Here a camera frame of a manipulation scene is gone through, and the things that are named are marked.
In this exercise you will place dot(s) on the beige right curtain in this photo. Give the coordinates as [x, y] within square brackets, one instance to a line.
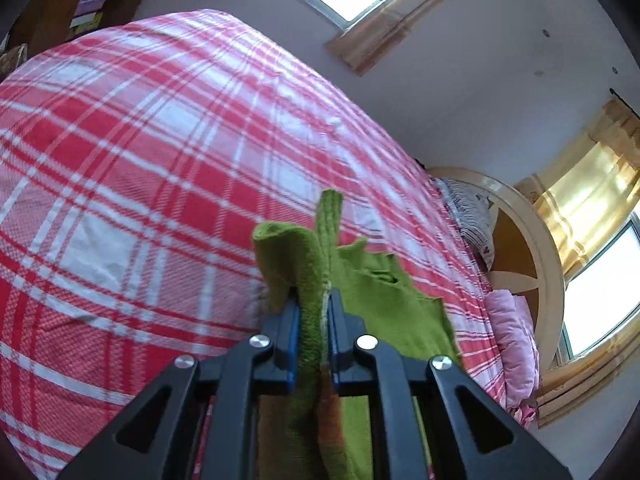
[363, 44]

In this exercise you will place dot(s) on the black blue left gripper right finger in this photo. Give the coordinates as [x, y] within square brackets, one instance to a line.
[429, 419]

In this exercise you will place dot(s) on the green striped knit sweater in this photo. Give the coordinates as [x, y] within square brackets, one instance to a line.
[343, 291]

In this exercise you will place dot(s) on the yellow curtain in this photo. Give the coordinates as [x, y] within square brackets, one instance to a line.
[585, 196]

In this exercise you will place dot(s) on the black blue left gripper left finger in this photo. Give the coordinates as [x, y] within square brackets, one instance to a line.
[198, 415]

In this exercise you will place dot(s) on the striped grey pillow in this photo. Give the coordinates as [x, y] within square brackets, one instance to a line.
[470, 209]

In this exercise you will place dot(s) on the cream wooden headboard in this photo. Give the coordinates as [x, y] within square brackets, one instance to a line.
[527, 262]

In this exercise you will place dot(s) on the pink quilt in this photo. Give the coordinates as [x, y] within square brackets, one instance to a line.
[513, 328]

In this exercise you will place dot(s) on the side window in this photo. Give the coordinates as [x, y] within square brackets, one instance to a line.
[603, 297]

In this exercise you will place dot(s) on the red white plaid bedsheet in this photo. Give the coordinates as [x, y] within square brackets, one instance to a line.
[135, 163]

